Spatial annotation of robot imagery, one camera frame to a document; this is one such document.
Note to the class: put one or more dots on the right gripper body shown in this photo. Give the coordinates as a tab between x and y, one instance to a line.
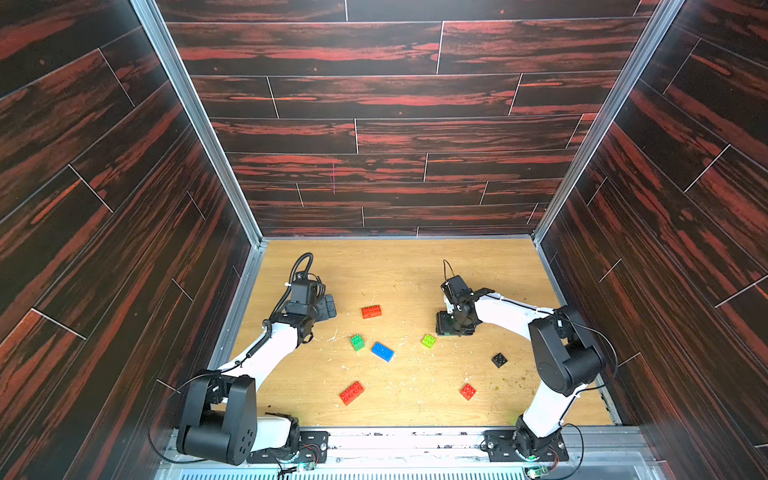
452	322

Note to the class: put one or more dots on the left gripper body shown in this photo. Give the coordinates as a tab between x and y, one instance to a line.
311	314

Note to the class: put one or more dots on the lime green lego brick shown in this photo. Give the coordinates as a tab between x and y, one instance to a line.
428	341

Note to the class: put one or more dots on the green small lego brick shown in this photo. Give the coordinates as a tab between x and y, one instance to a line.
357	342

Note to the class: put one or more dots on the black small lego brick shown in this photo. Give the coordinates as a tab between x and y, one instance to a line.
499	360

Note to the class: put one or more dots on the blue lego brick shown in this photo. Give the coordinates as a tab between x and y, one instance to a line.
382	351

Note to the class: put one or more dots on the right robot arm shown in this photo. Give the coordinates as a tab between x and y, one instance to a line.
566	354

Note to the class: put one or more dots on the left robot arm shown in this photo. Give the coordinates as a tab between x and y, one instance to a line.
220	420

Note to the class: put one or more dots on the red small lego brick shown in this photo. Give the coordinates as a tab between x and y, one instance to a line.
468	391

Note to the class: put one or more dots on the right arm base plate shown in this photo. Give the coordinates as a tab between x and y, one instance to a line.
510	446

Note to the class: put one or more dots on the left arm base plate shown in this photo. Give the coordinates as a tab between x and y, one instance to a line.
302	447

